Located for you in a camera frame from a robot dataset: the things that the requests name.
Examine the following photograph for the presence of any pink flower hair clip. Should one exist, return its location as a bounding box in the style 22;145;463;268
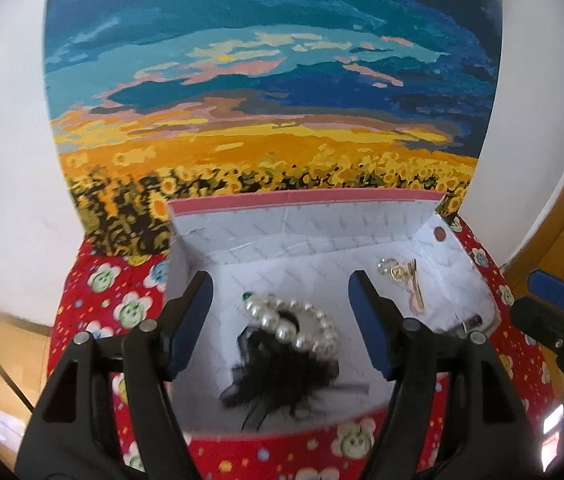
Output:
404;259;425;315

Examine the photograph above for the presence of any gold ring earring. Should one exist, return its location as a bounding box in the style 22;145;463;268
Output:
377;258;407;282

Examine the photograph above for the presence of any black feather bow hair claw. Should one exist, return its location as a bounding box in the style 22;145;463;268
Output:
219;304;370;432

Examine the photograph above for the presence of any white pearl bracelet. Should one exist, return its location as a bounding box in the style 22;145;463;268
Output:
239;292;341;359

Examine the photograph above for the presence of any red smiley flower cloth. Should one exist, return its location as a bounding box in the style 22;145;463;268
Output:
48;218;564;479

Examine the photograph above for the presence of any pink cardboard box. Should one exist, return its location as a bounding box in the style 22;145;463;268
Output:
166;190;500;434

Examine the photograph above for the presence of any sunflower field sunset painting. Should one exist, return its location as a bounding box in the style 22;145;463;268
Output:
43;0;502;256

